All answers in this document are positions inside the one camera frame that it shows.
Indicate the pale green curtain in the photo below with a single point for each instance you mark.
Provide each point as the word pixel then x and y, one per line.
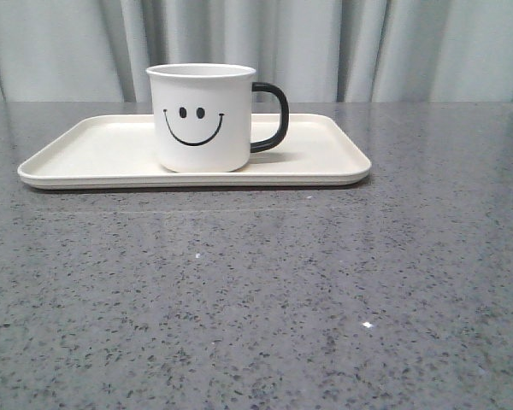
pixel 316 51

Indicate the white smiley mug black handle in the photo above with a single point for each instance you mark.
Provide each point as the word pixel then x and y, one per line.
pixel 202 115

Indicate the cream rectangular plastic tray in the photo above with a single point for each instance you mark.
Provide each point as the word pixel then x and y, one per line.
pixel 117 151

